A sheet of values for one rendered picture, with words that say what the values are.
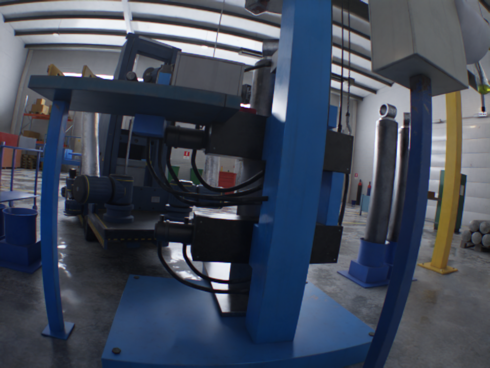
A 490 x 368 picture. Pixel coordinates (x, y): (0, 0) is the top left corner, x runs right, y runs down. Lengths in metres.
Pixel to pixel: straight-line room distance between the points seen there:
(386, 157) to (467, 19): 1.62
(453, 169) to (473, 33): 2.45
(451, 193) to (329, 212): 2.32
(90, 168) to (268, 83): 1.31
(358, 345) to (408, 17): 1.26
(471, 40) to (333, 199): 0.98
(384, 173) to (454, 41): 1.66
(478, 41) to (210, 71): 1.07
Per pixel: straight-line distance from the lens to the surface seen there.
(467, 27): 1.20
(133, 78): 0.93
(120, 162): 2.97
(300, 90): 1.05
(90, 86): 0.95
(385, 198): 2.47
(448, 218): 3.47
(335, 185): 1.37
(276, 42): 1.65
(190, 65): 0.94
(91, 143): 2.04
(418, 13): 0.91
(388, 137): 2.52
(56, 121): 1.16
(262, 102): 1.47
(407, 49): 0.83
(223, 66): 0.95
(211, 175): 2.36
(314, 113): 1.06
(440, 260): 3.53
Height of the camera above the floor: 0.79
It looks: 1 degrees down
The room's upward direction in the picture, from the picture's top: 7 degrees clockwise
